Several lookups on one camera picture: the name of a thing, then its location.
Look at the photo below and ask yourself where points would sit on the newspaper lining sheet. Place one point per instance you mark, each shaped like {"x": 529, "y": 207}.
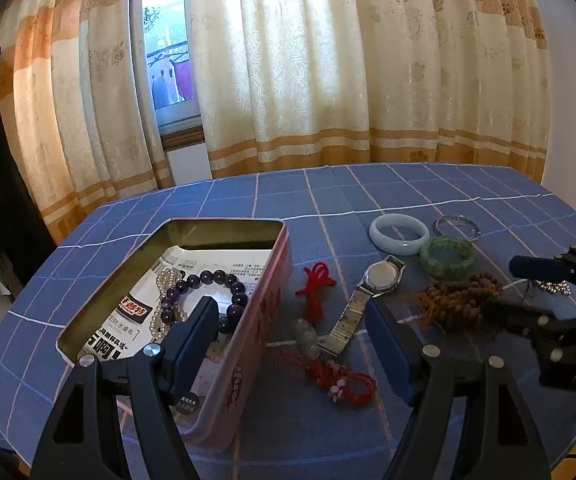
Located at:
{"x": 133, "y": 320}

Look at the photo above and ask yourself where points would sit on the silver metal wristwatch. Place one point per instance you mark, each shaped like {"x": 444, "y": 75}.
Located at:
{"x": 381, "y": 274}

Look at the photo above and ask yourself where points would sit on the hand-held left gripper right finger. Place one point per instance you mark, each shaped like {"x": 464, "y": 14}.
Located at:
{"x": 388, "y": 355}

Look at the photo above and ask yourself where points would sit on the blue checked tablecloth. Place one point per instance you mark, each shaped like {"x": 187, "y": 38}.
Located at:
{"x": 318, "y": 210}

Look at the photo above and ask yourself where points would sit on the wide cream orange curtain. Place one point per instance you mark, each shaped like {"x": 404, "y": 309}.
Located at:
{"x": 343, "y": 60}

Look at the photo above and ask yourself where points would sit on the white jade bangle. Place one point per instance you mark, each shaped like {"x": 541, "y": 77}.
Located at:
{"x": 382, "y": 240}

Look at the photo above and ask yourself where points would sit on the grey stone pendant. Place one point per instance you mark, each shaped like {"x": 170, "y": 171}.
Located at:
{"x": 309, "y": 336}

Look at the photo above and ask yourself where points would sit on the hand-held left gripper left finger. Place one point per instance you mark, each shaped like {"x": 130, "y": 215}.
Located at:
{"x": 194, "y": 342}

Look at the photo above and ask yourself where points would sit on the pink metal tin box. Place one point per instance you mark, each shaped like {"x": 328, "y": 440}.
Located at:
{"x": 248, "y": 360}

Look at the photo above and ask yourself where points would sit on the narrow cream orange curtain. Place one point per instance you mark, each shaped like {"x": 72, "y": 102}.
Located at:
{"x": 78, "y": 110}

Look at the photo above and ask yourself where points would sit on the window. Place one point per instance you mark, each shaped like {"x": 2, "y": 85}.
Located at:
{"x": 168, "y": 60}

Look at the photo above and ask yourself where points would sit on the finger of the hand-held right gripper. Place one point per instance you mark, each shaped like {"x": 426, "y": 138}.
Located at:
{"x": 522, "y": 316}
{"x": 537, "y": 267}

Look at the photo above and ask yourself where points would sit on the silver metal bangle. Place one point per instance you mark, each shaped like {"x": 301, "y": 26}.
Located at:
{"x": 473, "y": 232}

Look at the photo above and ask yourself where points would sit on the wooden window sill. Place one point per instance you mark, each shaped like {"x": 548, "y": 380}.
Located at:
{"x": 183, "y": 136}

